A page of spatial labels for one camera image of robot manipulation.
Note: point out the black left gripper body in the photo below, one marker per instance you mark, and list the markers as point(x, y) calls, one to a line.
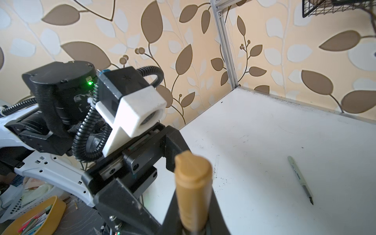
point(117, 182)

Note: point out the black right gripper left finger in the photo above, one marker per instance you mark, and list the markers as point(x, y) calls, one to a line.
point(172, 224)

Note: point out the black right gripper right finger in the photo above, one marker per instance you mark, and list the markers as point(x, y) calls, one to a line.
point(216, 224)

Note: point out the brown pen cap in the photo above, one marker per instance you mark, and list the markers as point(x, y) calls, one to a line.
point(193, 178)

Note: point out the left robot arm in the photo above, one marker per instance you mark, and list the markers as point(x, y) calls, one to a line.
point(94, 134)

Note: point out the yellow tray with pens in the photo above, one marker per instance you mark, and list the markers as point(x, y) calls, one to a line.
point(41, 220)

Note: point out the green pen uncapped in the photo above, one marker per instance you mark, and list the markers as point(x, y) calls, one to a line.
point(301, 179)

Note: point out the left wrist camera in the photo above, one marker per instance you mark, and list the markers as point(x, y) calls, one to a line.
point(129, 103)

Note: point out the black wire basket centre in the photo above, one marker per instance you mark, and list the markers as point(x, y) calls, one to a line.
point(322, 7)

